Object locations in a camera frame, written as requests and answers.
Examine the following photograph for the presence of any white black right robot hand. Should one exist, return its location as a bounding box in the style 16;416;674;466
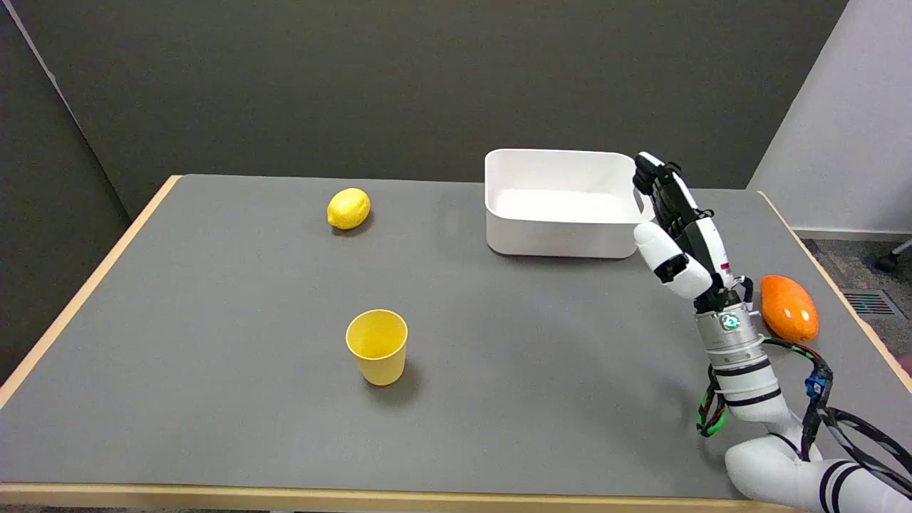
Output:
632;151;755;314

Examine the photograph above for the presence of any yellow plastic cup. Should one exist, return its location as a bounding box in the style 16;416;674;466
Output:
346;309;409;387

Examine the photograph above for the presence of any white plastic storage bin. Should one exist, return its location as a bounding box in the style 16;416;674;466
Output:
484;148;657;259

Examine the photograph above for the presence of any orange mango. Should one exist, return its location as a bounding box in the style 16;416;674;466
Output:
760;274;820;343

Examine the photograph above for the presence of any floor vent grille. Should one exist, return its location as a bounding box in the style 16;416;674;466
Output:
841;289;900;318

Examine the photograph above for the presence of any black chair caster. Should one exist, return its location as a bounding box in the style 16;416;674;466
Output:
875;239;912;274

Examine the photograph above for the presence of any yellow lemon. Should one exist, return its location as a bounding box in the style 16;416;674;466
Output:
326;187;372;231

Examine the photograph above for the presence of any green black braided cable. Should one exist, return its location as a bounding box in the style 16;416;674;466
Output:
696;363;728;437

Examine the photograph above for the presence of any black cable with blue connector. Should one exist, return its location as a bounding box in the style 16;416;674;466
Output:
760;338;835;461

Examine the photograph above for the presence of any thick black cable bundle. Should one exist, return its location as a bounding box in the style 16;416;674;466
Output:
818;407;912;497

